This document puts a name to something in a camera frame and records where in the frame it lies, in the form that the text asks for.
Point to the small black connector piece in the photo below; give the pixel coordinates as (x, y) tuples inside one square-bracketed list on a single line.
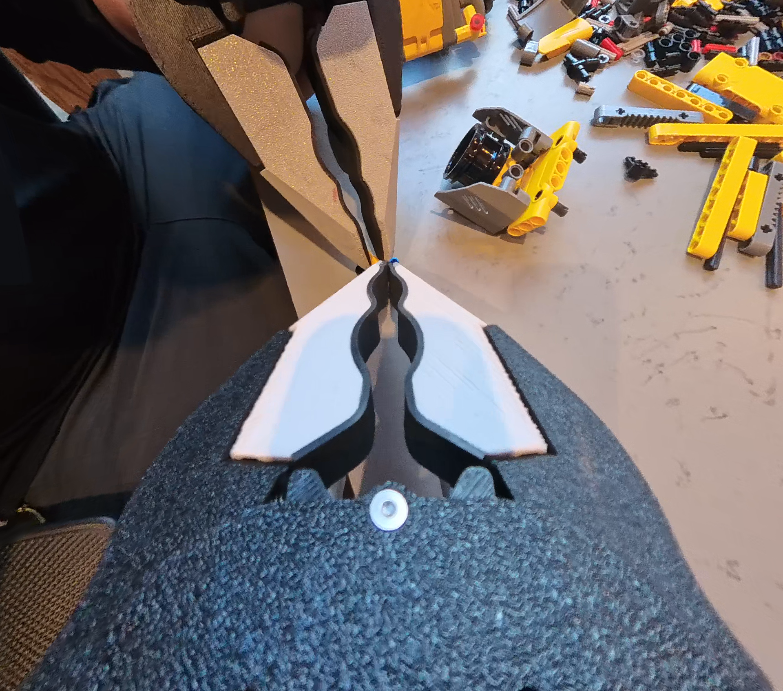
[(639, 170)]

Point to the person's legs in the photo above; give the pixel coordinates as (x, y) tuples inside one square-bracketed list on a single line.
[(183, 275)]

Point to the pile of yellow beams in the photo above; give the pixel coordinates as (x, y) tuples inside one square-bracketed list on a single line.
[(722, 195)]

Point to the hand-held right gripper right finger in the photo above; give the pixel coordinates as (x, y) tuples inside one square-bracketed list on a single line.
[(471, 391)]

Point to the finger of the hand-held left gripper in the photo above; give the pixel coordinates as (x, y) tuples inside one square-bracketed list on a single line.
[(263, 104), (361, 79)]

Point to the dark gear rack piece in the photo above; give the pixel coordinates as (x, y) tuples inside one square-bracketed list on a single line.
[(642, 116)]

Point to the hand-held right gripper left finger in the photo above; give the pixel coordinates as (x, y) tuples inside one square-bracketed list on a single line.
[(306, 391)]

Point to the yellow grey wheel assembly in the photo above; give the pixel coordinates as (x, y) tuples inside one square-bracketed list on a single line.
[(538, 183)]

